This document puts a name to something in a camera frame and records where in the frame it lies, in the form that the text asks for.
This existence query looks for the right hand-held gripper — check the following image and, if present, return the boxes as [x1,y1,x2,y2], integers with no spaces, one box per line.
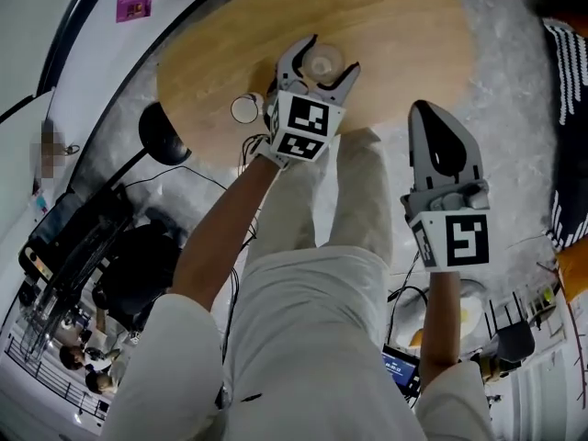
[399,100,492,274]

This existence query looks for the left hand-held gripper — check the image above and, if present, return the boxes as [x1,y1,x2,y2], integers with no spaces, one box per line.
[255,34,361,170]

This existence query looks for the small clear glass cup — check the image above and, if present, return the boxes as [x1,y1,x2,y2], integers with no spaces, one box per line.
[302,43,345,86]

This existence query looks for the person's right forearm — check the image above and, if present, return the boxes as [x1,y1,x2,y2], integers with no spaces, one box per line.
[418,270,462,388]

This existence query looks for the person's left forearm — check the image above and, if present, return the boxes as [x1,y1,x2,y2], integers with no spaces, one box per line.
[172,156,282,314]

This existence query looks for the oval wooden table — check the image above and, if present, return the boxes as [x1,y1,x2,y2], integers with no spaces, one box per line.
[155,0,477,170]

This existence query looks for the white cup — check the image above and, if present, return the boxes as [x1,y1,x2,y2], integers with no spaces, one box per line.
[231,92,266,124]

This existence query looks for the person's beige trousers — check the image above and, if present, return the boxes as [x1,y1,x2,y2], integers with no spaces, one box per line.
[245,127,394,266]

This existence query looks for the black white striped blanket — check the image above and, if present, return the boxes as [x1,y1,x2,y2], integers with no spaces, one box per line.
[541,18,588,252]

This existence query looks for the round white seat yellow cushion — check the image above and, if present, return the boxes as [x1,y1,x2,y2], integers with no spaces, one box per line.
[394,277,486,348]

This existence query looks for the black standing fan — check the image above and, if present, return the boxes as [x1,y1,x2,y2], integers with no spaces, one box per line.
[17,102,192,362]

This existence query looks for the black slatted chair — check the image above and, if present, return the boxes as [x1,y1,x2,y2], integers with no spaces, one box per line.
[484,300,537,362]

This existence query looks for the white windowsill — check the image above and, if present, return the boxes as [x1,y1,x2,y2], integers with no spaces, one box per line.
[0,0,240,229]

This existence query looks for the black tablet with screen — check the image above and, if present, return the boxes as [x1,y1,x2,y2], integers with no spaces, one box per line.
[380,345,422,397]

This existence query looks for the person's white shirt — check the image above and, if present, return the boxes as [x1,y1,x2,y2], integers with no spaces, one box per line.
[103,245,495,441]

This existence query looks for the black office chair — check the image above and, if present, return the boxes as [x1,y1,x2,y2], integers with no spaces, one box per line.
[91,218,185,334]

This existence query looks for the black monitor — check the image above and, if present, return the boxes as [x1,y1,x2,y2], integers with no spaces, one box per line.
[17,184,134,284]

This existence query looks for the black fan power cable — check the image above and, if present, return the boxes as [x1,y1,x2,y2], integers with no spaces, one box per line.
[122,164,231,193]

